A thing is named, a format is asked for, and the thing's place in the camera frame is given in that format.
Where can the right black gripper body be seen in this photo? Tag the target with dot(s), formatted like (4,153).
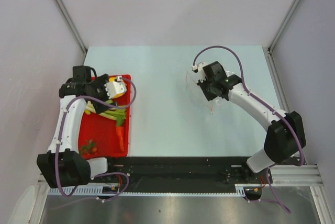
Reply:
(207,86)

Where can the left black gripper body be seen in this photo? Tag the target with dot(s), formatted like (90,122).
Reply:
(98,89)

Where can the green celery stalk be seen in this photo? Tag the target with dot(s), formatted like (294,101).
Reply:
(112,114)

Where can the clear zip top bag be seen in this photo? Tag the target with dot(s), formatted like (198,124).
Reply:
(199,98)

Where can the yellow banana bunch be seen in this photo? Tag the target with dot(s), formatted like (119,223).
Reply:
(120,88)

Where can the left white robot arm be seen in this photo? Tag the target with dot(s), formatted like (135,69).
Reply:
(62,165)

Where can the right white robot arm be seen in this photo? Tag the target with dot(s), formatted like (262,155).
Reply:
(284,131)

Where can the red plastic tray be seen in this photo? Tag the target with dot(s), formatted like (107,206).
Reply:
(103,131)

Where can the orange carrot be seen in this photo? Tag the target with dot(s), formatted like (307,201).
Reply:
(120,132)

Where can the red strawberries with leaves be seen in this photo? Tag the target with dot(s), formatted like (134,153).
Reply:
(90,148)

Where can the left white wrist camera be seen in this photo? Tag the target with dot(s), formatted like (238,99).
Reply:
(115,88)

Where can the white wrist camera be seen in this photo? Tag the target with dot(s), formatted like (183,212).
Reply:
(115,88)
(198,67)

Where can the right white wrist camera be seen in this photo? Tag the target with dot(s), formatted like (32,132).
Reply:
(198,67)

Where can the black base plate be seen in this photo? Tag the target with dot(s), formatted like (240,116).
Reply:
(185,175)

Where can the white slotted cable duct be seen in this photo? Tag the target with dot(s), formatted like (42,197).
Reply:
(111,190)

